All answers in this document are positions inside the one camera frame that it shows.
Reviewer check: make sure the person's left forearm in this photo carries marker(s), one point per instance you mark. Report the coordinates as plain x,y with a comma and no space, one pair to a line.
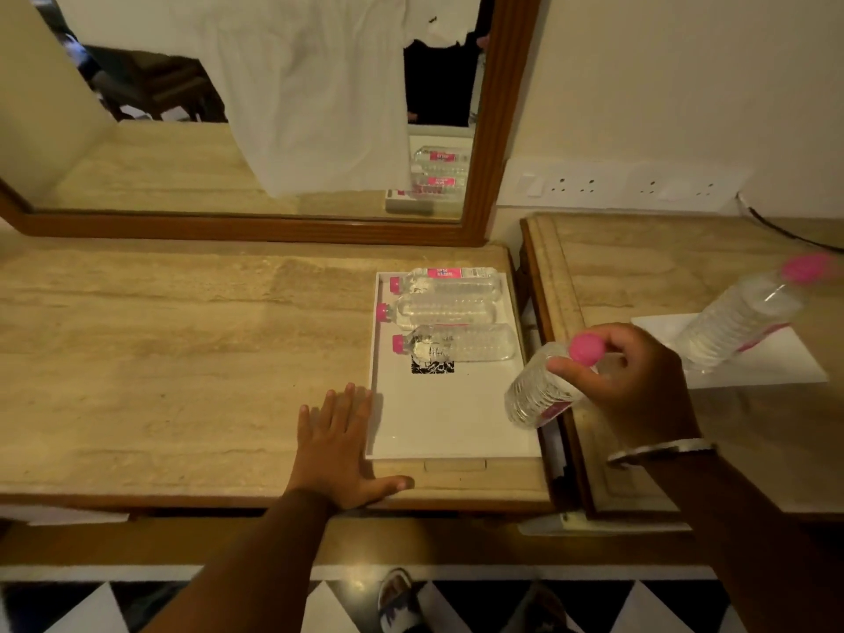
264,566

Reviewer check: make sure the person's left little finger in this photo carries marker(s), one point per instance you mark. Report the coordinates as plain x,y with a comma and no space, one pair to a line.
304,428

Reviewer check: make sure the white rectangular tray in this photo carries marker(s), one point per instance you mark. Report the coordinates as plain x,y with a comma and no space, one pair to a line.
448,415

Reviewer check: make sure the person's left hand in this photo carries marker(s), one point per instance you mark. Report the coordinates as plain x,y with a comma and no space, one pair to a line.
329,461

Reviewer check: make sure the pink-capped clear water bottle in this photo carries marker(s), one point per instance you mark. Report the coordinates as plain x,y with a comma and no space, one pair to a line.
468,342
442,309
537,392
732,319
455,281

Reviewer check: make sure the wooden framed wall mirror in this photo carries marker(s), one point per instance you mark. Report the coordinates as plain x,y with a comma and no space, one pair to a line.
491,125

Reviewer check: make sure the person's left thumb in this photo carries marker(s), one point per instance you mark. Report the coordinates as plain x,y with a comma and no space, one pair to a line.
390,485

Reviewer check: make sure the white wall socket panel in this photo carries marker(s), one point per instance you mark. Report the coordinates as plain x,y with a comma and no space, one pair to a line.
560,185
686,189

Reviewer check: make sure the person's right forearm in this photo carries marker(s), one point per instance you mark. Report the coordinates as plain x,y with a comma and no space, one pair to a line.
758,553

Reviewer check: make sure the person's shoe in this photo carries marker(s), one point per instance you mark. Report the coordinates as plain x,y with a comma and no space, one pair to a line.
399,603
546,613

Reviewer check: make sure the person's right hand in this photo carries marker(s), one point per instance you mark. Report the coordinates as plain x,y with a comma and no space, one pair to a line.
643,388

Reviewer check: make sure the person's left shoe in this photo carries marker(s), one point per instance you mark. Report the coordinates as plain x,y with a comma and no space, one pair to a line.
399,603

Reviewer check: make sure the black square code sticker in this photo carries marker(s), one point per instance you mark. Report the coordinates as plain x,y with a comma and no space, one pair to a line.
432,365

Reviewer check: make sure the white paper sheet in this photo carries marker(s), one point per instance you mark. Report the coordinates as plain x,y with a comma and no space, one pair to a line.
59,516

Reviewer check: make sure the white square coaster tray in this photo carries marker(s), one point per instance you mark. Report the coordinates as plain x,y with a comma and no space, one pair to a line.
778,362

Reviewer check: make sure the person's left middle finger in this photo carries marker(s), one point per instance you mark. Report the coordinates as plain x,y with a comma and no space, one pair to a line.
348,415

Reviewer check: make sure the person's right thumb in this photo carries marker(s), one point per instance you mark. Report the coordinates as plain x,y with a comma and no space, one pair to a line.
570,374

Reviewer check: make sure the person's right shoe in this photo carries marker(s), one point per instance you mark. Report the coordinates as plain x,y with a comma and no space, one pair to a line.
546,613

